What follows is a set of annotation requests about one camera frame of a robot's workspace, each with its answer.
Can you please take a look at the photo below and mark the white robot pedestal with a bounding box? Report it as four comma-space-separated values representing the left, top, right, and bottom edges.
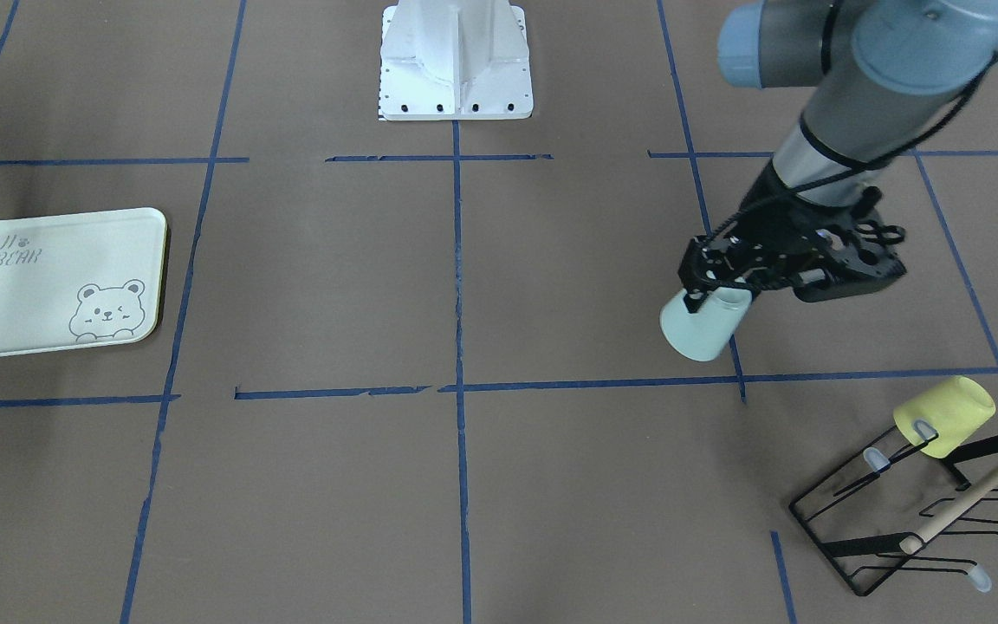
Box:
378, 1, 535, 121

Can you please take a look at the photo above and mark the white bear tray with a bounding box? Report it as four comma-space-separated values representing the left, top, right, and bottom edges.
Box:
0, 208, 169, 358

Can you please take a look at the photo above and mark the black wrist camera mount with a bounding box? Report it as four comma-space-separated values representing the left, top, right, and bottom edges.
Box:
792, 186, 907, 302

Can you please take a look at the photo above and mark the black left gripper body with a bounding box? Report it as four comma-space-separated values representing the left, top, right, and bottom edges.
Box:
677, 169, 829, 296

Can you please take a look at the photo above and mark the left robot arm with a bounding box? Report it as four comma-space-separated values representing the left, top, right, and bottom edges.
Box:
678, 1, 998, 315

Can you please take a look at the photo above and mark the yellow cup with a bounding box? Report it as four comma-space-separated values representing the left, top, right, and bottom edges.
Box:
892, 375, 995, 459

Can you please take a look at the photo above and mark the pale green cup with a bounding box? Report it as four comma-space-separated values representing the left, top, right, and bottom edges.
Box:
660, 287, 753, 361

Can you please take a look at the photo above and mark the black wire cup rack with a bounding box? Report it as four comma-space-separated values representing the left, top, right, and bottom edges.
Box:
788, 419, 998, 597

